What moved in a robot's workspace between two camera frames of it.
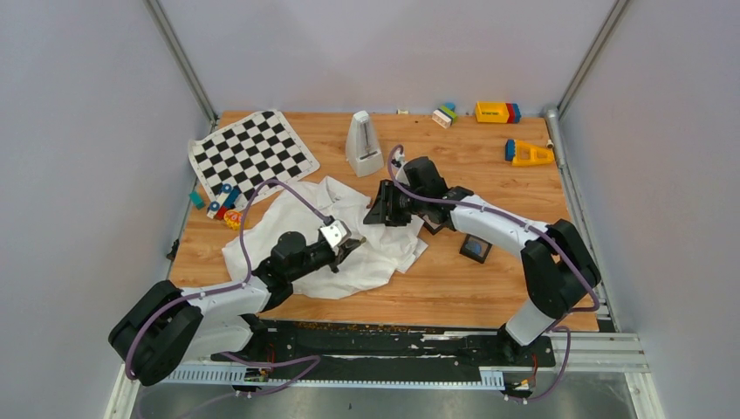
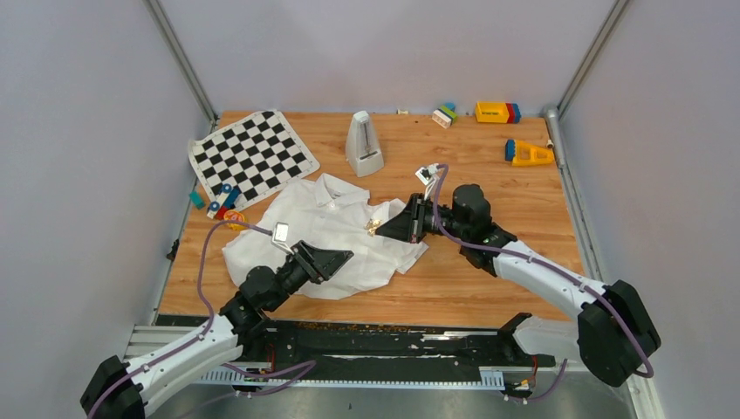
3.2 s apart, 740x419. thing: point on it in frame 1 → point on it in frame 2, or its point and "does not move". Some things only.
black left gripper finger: x=349 y=245 → x=327 y=262
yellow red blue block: x=497 y=112 does not move
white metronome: x=363 y=148 does not move
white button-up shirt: x=380 y=252 does not move
